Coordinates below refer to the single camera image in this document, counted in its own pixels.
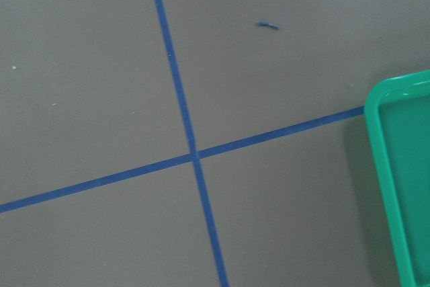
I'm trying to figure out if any green plastic tray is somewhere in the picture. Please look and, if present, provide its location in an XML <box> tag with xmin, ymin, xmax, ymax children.
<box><xmin>364</xmin><ymin>71</ymin><xmax>429</xmax><ymax>286</ymax></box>

